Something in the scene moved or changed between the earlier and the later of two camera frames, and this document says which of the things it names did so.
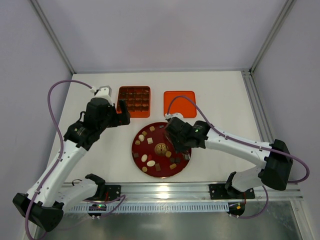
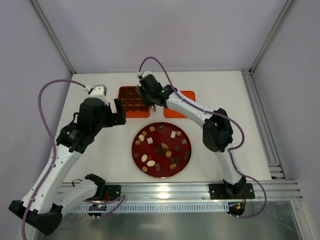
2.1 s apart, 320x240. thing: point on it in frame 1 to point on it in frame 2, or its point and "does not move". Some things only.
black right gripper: (176, 142) to (145, 92)
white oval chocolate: (151, 163) does not move
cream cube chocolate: (150, 140) does not move
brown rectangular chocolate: (158, 168) does not move
